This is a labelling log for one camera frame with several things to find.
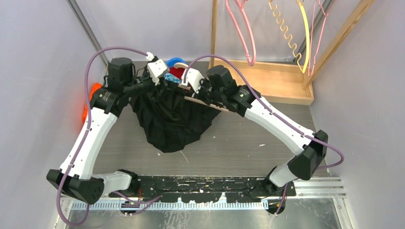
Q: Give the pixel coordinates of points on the wooden rack post left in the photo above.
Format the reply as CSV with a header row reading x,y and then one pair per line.
x,y
213,25

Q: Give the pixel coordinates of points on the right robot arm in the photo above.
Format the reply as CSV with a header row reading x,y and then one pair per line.
x,y
308,147

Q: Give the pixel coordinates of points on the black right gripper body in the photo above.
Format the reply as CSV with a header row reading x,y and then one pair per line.
x,y
207,93

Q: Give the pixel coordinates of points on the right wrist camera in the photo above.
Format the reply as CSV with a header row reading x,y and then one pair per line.
x,y
192,78

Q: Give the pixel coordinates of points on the wooden rack post right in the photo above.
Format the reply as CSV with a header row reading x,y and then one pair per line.
x,y
355,16

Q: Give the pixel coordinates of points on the wooden rack base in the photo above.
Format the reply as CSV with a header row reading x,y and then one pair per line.
x,y
281,83

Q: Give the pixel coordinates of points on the wooden hanger with metal hook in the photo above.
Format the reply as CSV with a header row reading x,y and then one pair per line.
x,y
289,37

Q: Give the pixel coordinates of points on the blue plastic bin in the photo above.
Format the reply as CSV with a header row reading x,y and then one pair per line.
x,y
171,62

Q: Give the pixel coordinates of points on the pink wire hanger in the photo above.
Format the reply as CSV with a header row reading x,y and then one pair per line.
x,y
321,12

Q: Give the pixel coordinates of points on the red pleated skirt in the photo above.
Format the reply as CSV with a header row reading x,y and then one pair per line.
x,y
177,72

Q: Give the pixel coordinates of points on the wooden rack post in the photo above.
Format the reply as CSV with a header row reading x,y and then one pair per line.
x,y
213,25
355,16

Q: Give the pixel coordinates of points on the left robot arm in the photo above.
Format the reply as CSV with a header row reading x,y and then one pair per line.
x,y
75,177

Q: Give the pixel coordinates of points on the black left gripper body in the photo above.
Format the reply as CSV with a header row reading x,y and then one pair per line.
x,y
146,85

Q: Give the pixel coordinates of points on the black garment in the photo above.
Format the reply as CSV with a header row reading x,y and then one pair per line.
x,y
171,122

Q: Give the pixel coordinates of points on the blue floral garment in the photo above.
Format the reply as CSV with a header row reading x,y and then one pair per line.
x,y
172,78

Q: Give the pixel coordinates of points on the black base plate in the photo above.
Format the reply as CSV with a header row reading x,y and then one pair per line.
x,y
201,189

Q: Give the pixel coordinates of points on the aluminium frame rail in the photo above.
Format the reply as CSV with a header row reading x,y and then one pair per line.
x,y
77,11

